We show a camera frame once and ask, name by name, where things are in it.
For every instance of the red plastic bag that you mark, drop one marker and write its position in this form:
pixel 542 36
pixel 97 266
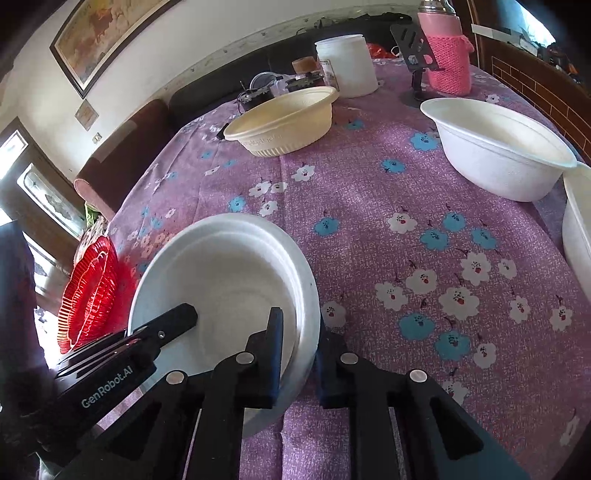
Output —
pixel 381 50

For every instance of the black phone stand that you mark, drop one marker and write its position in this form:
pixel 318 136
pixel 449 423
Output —
pixel 413 46

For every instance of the white foam bowl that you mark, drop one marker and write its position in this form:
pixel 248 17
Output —
pixel 221 286
pixel 308 295
pixel 498 152
pixel 579 230

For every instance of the wooden glass door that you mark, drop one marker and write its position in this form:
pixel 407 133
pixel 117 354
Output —
pixel 37 198

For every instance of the framed wall painting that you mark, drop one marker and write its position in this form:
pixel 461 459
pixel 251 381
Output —
pixel 101 37

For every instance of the pink knitted thermos flask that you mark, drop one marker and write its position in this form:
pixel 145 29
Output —
pixel 450 60

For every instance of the small black jar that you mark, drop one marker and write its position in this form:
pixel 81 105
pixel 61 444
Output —
pixel 258 92

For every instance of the small wall plaque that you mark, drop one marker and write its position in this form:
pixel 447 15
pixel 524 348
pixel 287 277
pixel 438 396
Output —
pixel 85 114

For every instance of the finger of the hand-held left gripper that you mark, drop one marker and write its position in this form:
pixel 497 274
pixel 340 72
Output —
pixel 173 321

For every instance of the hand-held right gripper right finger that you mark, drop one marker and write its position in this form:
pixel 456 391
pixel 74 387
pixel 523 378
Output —
pixel 328 374

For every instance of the purple floral tablecloth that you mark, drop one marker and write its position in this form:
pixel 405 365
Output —
pixel 369 221

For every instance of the cream ribbed bowl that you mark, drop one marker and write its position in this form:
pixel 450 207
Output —
pixel 286 122

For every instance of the brown armchair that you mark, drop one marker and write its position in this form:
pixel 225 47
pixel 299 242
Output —
pixel 122 157

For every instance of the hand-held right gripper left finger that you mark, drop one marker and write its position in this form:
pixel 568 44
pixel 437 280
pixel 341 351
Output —
pixel 273 355

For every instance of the person's dark clothing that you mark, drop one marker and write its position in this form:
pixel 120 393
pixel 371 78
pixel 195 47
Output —
pixel 18 323

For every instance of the white plastic jar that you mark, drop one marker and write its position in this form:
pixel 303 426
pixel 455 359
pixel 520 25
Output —
pixel 348 64

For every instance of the red glass plate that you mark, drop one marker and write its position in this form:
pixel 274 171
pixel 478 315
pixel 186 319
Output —
pixel 90 295

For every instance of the dark sofa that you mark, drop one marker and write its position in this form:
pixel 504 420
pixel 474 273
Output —
pixel 221 87

